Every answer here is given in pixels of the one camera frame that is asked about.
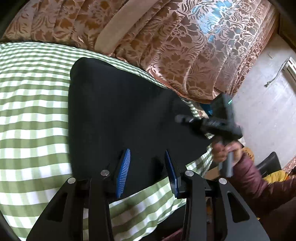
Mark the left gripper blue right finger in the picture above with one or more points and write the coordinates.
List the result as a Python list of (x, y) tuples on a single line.
[(173, 175)]

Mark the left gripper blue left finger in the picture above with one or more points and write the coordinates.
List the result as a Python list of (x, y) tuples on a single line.
[(122, 172)]

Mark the maroon jacket sleeve forearm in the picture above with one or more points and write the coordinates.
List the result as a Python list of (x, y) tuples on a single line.
[(260, 196)]

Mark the person's right hand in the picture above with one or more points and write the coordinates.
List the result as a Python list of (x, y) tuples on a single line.
[(220, 152)]

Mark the brown floral curtain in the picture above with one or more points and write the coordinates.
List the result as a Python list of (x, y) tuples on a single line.
[(197, 48)]

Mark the black embroidered pants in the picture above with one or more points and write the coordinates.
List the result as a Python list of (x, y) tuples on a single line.
[(111, 110)]

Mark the green white checked bedsheet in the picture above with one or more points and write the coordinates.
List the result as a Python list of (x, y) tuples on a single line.
[(35, 80)]

